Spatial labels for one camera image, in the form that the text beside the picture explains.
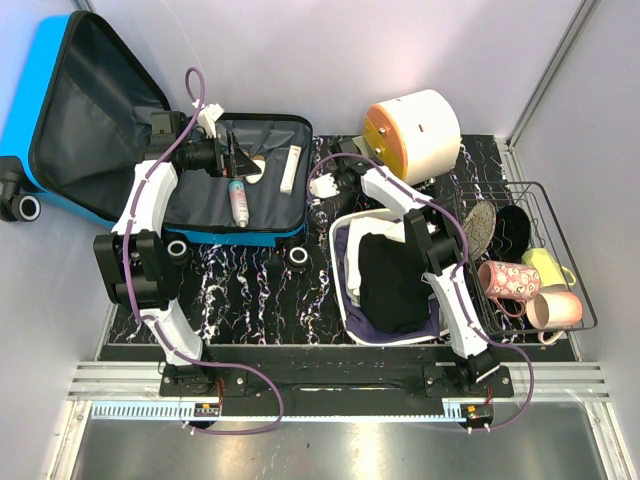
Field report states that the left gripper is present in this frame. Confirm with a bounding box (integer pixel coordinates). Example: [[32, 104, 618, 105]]
[[179, 131, 261, 179]]

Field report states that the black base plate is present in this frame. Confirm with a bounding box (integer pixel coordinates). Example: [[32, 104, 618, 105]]
[[160, 361, 514, 399]]

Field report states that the black cloth garment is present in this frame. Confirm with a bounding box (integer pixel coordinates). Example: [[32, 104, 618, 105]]
[[358, 234, 439, 336]]

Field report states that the peach gradient mug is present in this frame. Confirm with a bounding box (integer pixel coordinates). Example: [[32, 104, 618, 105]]
[[526, 291, 583, 345]]

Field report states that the grey speckled plate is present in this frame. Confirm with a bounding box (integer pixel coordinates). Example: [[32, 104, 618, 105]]
[[463, 200, 496, 261]]

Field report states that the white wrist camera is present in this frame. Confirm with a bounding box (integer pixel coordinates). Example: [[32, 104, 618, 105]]
[[195, 104, 225, 138], [309, 174, 340, 199]]

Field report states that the pink white spray bottle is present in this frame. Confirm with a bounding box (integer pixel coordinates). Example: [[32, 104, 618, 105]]
[[229, 180, 249, 228]]

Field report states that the aluminium rail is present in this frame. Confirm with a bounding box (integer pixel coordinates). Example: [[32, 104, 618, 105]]
[[67, 362, 609, 402]]

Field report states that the white rectangular tube box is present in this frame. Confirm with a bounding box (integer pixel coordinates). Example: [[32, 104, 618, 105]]
[[280, 145, 302, 195]]

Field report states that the blue fish-print suitcase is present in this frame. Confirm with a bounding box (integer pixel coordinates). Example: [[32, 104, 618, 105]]
[[1, 11, 314, 247]]

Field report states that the purple cloth garment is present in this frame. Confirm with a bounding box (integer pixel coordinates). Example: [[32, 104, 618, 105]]
[[335, 227, 441, 344]]

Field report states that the cream cylindrical drawer box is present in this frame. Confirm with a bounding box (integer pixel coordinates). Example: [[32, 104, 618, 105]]
[[364, 89, 461, 186]]

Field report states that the black wire dish rack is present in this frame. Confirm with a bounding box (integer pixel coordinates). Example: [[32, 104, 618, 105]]
[[450, 181, 598, 343]]

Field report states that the detached black white wheel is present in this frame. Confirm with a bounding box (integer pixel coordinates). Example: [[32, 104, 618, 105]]
[[287, 246, 309, 272]]

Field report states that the white plastic basin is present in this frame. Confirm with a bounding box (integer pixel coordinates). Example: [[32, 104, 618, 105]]
[[329, 208, 449, 347]]

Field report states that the white fluffy towel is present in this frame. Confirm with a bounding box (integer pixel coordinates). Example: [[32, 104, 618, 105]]
[[344, 216, 405, 306]]

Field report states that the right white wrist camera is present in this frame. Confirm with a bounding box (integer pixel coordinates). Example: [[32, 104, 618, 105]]
[[309, 174, 340, 199]]

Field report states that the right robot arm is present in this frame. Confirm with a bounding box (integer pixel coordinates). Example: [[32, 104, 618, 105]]
[[331, 147, 500, 397]]

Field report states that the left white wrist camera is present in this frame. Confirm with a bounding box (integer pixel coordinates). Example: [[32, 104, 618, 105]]
[[195, 104, 225, 138]]

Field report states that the black bowl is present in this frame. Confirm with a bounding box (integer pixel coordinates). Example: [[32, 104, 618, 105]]
[[488, 205, 531, 263]]

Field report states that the yellow-green mug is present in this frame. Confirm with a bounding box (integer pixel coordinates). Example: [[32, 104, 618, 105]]
[[522, 248, 577, 289]]

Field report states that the pink patterned mug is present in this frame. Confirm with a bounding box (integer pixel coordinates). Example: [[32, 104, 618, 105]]
[[478, 260, 541, 318]]

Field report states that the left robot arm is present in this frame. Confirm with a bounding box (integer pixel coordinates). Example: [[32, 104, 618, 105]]
[[93, 105, 260, 397]]

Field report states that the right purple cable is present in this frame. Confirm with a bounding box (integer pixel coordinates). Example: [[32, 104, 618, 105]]
[[308, 152, 535, 434]]

